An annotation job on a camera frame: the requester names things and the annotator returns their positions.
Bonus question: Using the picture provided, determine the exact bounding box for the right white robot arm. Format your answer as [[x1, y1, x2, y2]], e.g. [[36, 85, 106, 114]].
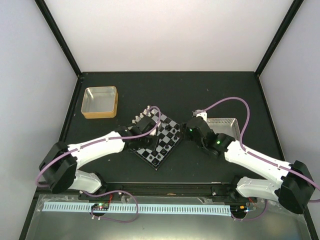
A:
[[181, 116, 316, 215]]

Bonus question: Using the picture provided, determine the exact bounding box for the right small circuit board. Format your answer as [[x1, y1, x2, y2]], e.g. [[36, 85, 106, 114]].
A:
[[230, 205, 256, 214]]

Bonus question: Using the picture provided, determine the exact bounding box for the black white chess board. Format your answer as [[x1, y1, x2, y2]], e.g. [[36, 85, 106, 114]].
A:
[[127, 106, 181, 170]]

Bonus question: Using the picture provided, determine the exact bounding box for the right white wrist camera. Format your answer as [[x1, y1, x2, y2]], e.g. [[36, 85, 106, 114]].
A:
[[192, 109, 208, 122]]

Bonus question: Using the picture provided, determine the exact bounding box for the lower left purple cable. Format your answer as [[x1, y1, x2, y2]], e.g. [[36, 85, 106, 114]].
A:
[[91, 188, 140, 223]]

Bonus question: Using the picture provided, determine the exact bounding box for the black frame post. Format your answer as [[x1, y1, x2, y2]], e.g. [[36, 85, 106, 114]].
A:
[[255, 0, 304, 77], [34, 0, 82, 77]]

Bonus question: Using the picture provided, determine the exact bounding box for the light blue cable duct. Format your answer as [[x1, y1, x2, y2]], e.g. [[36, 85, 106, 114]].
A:
[[42, 202, 231, 217]]

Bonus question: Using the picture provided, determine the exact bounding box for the left black frame post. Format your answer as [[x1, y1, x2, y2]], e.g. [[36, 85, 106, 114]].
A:
[[34, 0, 82, 77]]

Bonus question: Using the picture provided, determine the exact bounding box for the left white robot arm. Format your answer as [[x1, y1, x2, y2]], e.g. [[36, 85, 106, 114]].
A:
[[38, 116, 161, 200]]

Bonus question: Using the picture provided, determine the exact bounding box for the right black frame post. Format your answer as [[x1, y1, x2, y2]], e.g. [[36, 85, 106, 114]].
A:
[[255, 0, 304, 77]]

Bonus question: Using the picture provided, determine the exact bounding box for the pink metal tin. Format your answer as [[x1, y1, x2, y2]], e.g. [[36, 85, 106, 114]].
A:
[[206, 118, 241, 141]]

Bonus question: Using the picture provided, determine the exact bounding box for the gold metal tin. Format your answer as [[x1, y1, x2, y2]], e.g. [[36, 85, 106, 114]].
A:
[[81, 86, 118, 119]]

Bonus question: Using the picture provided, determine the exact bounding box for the small green circuit board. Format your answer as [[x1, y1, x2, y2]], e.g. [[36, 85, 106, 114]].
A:
[[92, 203, 109, 211]]

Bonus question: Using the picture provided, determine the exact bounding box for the black front rail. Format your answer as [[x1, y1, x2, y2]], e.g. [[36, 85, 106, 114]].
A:
[[37, 181, 241, 201]]

